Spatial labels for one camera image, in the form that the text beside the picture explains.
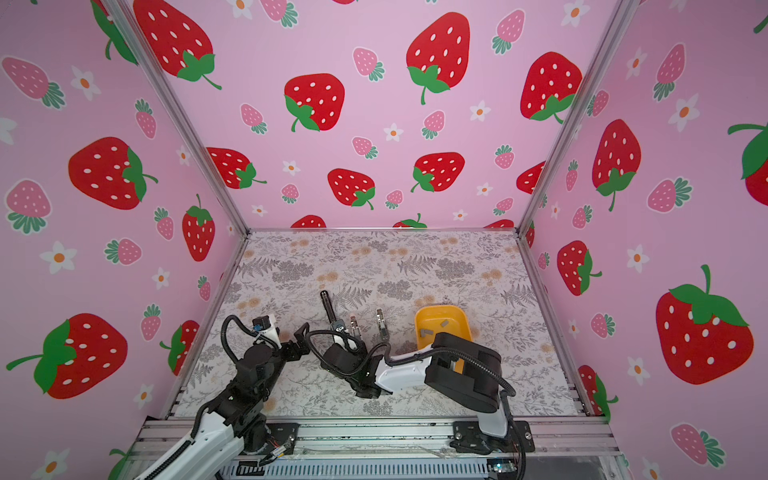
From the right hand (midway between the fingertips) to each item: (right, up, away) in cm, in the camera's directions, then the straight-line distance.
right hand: (336, 346), depth 86 cm
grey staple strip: (+27, +3, +6) cm, 28 cm away
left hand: (-11, +7, -4) cm, 13 cm away
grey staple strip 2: (+34, +4, +10) cm, 35 cm away
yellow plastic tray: (+34, +6, +10) cm, 36 cm away
